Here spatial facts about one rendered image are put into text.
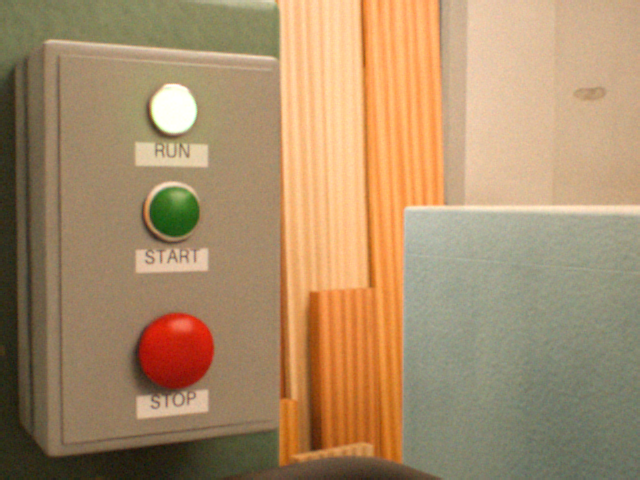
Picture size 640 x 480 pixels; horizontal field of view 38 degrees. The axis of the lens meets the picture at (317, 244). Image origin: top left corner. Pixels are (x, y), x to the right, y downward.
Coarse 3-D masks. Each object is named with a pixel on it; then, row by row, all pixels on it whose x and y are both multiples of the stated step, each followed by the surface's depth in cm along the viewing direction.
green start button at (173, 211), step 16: (160, 192) 37; (176, 192) 37; (192, 192) 38; (144, 208) 37; (160, 208) 37; (176, 208) 37; (192, 208) 37; (160, 224) 37; (176, 224) 37; (192, 224) 37; (176, 240) 37
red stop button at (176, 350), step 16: (160, 320) 37; (176, 320) 37; (192, 320) 37; (144, 336) 37; (160, 336) 36; (176, 336) 37; (192, 336) 37; (208, 336) 38; (144, 352) 36; (160, 352) 37; (176, 352) 37; (192, 352) 37; (208, 352) 37; (144, 368) 37; (160, 368) 37; (176, 368) 37; (192, 368) 37; (208, 368) 38; (160, 384) 37; (176, 384) 37
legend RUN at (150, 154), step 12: (144, 144) 37; (156, 144) 37; (168, 144) 37; (180, 144) 38; (144, 156) 37; (156, 156) 37; (168, 156) 37; (180, 156) 38; (192, 156) 38; (204, 156) 38
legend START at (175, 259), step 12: (144, 252) 37; (156, 252) 37; (168, 252) 37; (180, 252) 38; (192, 252) 38; (204, 252) 38; (144, 264) 37; (156, 264) 37; (168, 264) 38; (180, 264) 38; (192, 264) 38; (204, 264) 38
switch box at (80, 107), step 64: (64, 64) 35; (128, 64) 36; (192, 64) 38; (256, 64) 39; (64, 128) 35; (128, 128) 37; (192, 128) 38; (256, 128) 39; (64, 192) 36; (128, 192) 37; (256, 192) 39; (64, 256) 36; (128, 256) 37; (256, 256) 39; (64, 320) 36; (128, 320) 37; (256, 320) 39; (64, 384) 36; (128, 384) 37; (192, 384) 38; (256, 384) 40; (64, 448) 36; (128, 448) 38
